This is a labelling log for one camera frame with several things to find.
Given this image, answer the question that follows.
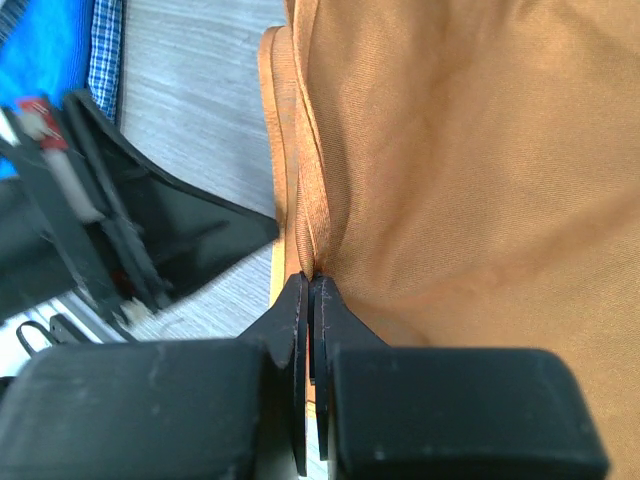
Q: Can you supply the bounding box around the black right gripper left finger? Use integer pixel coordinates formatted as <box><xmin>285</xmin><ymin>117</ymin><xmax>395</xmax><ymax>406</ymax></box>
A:
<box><xmin>1</xmin><ymin>274</ymin><xmax>309</xmax><ymax>479</ymax></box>

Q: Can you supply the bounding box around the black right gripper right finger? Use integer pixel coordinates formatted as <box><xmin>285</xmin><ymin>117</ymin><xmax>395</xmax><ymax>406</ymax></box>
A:
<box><xmin>309</xmin><ymin>277</ymin><xmax>610</xmax><ymax>479</ymax></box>

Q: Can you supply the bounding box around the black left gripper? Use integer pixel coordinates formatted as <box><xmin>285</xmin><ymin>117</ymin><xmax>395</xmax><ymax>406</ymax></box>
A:
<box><xmin>1</xmin><ymin>90</ymin><xmax>279</xmax><ymax>322</ymax></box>

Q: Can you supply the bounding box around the orange satin napkin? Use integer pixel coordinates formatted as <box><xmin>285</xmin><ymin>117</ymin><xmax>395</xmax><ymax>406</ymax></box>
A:
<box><xmin>258</xmin><ymin>1</ymin><xmax>639</xmax><ymax>479</ymax></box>

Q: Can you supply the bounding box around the blue checkered cloth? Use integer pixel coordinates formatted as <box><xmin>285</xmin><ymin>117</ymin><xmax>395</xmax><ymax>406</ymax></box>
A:
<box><xmin>87</xmin><ymin>0</ymin><xmax>124</xmax><ymax>123</ymax></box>

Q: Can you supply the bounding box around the blue towel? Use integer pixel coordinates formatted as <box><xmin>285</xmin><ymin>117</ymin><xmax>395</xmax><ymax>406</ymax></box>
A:
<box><xmin>0</xmin><ymin>0</ymin><xmax>96</xmax><ymax>179</ymax></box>

